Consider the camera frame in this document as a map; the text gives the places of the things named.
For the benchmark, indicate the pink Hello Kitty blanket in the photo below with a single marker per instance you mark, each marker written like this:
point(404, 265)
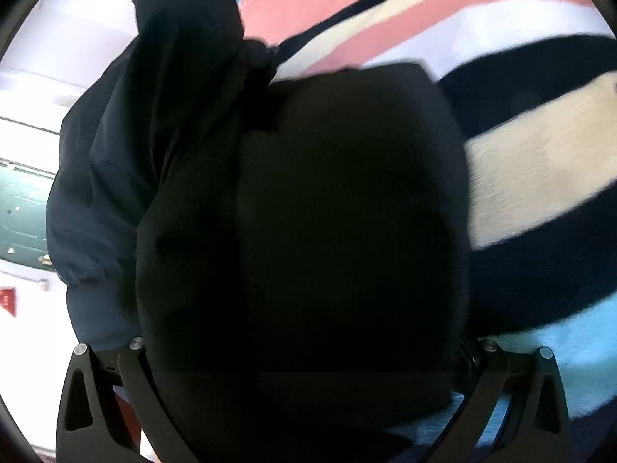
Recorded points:
point(532, 84)

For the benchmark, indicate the green door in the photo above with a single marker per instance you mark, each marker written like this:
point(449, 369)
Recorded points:
point(24, 193)

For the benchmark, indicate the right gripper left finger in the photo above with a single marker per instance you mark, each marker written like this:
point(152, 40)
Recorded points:
point(90, 425)

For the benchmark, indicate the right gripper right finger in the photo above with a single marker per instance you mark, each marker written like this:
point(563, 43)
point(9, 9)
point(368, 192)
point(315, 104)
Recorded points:
point(535, 425)

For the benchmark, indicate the dark navy puffer jacket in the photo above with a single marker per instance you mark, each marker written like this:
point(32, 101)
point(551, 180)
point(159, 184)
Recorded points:
point(294, 253)

